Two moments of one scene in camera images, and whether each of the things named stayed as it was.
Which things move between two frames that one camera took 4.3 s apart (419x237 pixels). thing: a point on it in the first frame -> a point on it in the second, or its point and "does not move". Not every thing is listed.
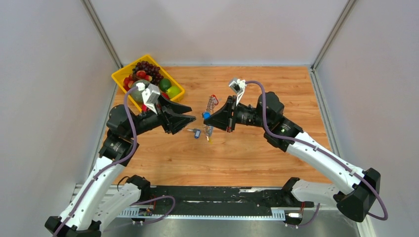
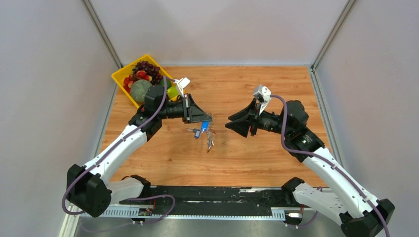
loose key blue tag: [196, 132] does not move
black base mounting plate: [213, 197] does not move
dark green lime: [165, 84] does not move
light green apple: [173, 91] does not move
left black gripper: [175, 124] -> [191, 112]
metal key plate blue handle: [213, 101] -> [210, 132]
